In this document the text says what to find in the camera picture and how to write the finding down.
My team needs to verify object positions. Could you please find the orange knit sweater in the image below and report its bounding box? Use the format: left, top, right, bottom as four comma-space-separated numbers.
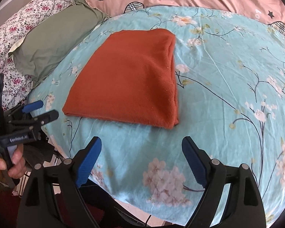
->
62, 28, 180, 130

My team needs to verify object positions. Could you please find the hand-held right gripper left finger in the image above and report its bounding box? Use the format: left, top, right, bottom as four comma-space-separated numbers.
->
21, 136, 102, 228

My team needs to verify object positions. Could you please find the light blue floral blanket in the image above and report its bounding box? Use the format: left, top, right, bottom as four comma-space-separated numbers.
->
27, 5, 285, 226

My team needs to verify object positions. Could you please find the person's left hand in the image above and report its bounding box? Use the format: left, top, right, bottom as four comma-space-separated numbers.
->
0, 145, 26, 179

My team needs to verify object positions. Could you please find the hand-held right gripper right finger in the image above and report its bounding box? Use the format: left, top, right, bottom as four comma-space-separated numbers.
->
182, 136, 266, 228

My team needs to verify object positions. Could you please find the green pillow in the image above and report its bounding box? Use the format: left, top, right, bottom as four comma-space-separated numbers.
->
8, 0, 110, 86

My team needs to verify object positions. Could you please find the white floral quilt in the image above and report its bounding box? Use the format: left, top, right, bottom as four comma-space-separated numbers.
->
0, 0, 91, 111

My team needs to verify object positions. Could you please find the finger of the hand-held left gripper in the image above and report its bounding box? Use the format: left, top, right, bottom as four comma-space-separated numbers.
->
7, 100, 44, 117
10, 110, 59, 125

